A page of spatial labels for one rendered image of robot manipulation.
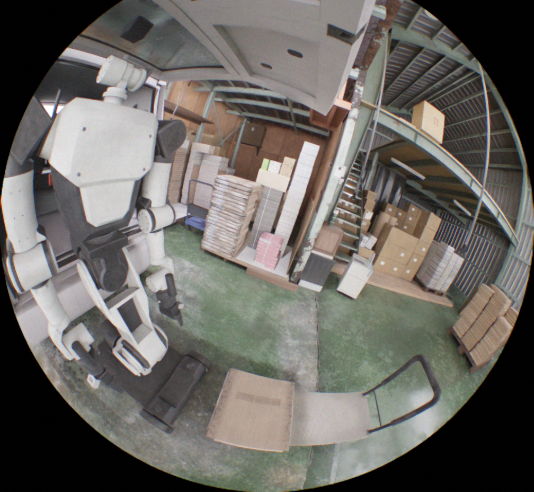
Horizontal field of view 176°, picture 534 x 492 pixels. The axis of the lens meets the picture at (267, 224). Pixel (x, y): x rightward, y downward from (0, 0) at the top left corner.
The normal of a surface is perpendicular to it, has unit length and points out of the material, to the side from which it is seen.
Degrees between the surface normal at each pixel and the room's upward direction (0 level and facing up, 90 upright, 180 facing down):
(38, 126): 90
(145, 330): 10
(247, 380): 0
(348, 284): 90
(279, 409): 0
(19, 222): 90
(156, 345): 66
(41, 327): 90
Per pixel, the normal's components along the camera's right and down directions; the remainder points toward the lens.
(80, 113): 0.75, -0.07
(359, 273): -0.49, 0.15
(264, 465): 0.29, -0.91
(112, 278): 0.93, 0.34
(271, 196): -0.22, 0.26
